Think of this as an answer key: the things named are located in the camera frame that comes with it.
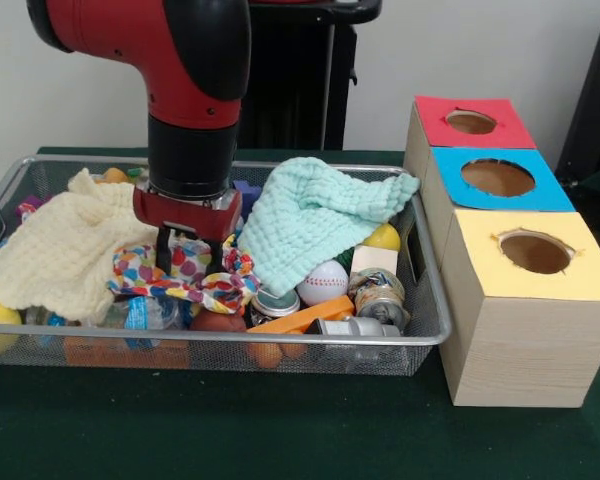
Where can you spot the white baseball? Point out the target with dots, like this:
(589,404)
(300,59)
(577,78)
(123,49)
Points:
(325,285)

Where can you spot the plain wooden block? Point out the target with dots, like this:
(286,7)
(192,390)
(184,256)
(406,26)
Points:
(375,259)

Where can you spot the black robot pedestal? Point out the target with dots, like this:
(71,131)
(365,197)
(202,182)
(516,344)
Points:
(300,75)

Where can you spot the crushed drink can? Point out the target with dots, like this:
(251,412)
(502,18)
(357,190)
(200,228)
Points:
(377,295)

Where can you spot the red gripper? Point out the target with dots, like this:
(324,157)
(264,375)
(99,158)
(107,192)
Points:
(190,220)

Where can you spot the wooden box with three holes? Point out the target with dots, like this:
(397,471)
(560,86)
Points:
(520,350)

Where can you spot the orange plastic building block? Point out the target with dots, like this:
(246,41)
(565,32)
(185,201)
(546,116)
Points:
(325,307)

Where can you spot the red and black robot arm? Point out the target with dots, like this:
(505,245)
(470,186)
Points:
(180,75)

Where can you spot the mint green waffle cloth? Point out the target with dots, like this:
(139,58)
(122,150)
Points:
(310,215)

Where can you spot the cream waffle cloth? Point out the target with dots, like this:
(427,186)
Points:
(70,250)

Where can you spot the white multicolour polka dot cloth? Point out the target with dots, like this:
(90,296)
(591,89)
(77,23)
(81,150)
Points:
(145,272)

